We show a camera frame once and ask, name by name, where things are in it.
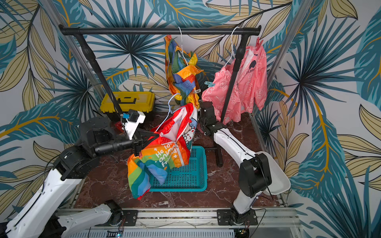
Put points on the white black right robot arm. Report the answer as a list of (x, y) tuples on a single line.
[(258, 171)]

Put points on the pink hooded jacket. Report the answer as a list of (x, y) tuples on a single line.
[(250, 87)]

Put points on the black clothes rack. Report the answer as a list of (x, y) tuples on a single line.
[(141, 43)]

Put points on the light blue wire hanger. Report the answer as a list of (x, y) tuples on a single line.
[(170, 114)]

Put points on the teal plastic basket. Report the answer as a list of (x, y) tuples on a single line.
[(189, 178)]

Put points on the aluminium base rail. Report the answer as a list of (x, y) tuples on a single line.
[(265, 222)]

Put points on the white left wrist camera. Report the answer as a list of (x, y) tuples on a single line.
[(134, 120)]

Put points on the teal clothespin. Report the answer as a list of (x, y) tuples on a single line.
[(209, 84)]

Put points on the white wire hanger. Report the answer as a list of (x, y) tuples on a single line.
[(181, 45), (232, 46)]

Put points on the rainbow striped jacket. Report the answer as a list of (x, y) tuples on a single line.
[(181, 72)]

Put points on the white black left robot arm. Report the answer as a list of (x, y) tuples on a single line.
[(38, 220)]

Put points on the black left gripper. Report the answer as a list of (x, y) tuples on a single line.
[(139, 140)]

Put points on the red rainbow kids jacket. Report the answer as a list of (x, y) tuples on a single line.
[(171, 149)]

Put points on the yellow black toolbox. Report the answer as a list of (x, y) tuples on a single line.
[(139, 101)]

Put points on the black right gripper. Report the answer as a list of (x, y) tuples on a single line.
[(207, 113)]

